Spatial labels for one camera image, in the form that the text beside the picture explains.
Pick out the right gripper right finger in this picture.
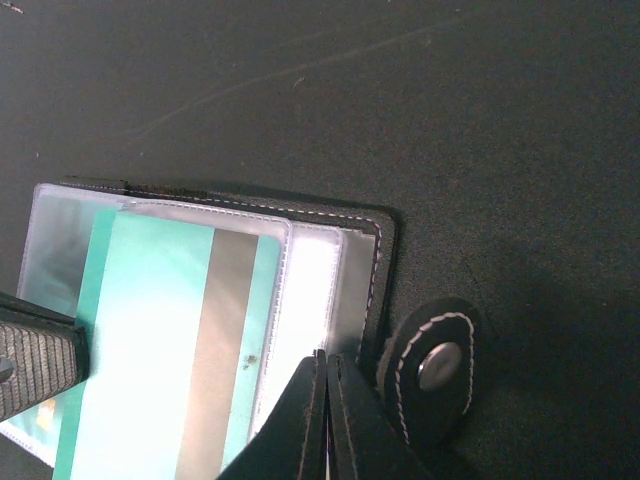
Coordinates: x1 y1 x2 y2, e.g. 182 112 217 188
218 350 432 479

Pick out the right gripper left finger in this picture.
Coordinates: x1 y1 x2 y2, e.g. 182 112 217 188
1 293 94 421

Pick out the black leather card holder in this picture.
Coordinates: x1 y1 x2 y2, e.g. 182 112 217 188
1 180 479 479

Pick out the teal credit card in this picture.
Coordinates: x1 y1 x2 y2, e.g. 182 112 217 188
54 211 281 479

